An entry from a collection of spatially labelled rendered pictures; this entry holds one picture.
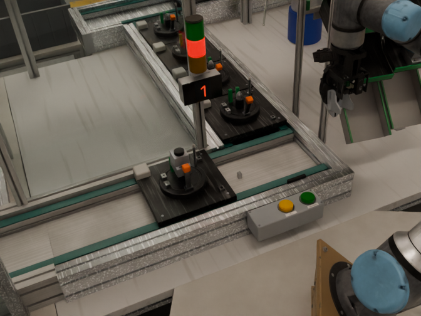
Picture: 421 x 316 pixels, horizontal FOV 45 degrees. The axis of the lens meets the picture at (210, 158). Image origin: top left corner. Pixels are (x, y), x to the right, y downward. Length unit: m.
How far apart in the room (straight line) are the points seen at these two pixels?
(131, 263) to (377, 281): 0.67
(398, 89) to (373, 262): 0.87
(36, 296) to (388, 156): 1.18
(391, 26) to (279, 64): 1.25
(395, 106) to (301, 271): 0.64
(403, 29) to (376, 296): 0.51
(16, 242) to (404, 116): 1.24
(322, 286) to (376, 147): 0.79
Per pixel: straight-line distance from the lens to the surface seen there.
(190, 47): 1.42
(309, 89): 2.12
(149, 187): 1.52
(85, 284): 1.41
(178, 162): 1.44
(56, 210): 1.57
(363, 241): 1.53
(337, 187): 1.58
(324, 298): 1.16
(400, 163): 1.80
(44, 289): 1.41
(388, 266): 0.99
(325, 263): 1.22
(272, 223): 1.41
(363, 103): 1.68
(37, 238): 1.55
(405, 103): 1.76
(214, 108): 1.81
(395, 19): 1.08
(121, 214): 1.54
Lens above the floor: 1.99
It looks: 40 degrees down
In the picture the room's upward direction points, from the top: 4 degrees counter-clockwise
